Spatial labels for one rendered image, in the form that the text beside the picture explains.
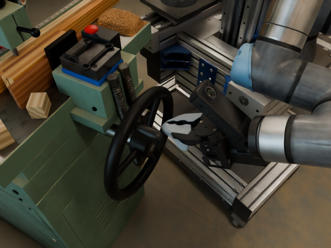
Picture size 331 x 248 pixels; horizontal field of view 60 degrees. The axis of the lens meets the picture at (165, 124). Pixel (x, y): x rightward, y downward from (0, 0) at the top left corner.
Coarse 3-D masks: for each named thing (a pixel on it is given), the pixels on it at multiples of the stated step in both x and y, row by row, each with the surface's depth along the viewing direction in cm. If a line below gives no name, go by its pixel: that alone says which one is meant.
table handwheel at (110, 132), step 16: (144, 96) 59; (160, 96) 65; (128, 112) 57; (112, 128) 70; (128, 128) 56; (160, 128) 81; (112, 144) 56; (128, 144) 69; (144, 144) 66; (160, 144) 80; (112, 160) 56; (128, 160) 64; (112, 176) 57; (144, 176) 77; (112, 192) 61; (128, 192) 69
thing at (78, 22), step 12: (96, 0) 88; (108, 0) 91; (84, 12) 84; (96, 12) 87; (72, 24) 80; (84, 24) 85; (48, 36) 76; (12, 60) 69; (0, 72) 66; (0, 84) 67
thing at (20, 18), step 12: (0, 12) 58; (12, 12) 58; (24, 12) 61; (0, 24) 57; (12, 24) 59; (24, 24) 62; (0, 36) 60; (12, 36) 60; (24, 36) 63; (12, 48) 61
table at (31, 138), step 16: (144, 32) 87; (128, 48) 81; (0, 96) 67; (48, 96) 67; (64, 96) 67; (0, 112) 64; (16, 112) 64; (64, 112) 66; (80, 112) 68; (16, 128) 61; (32, 128) 61; (48, 128) 63; (96, 128) 67; (16, 144) 58; (32, 144) 61; (0, 160) 55; (16, 160) 58; (0, 176) 56; (16, 176) 60
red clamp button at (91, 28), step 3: (87, 27) 63; (90, 27) 63; (93, 27) 63; (96, 27) 63; (84, 30) 63; (87, 30) 62; (90, 30) 62; (93, 30) 62; (96, 30) 63; (90, 33) 63; (93, 33) 63
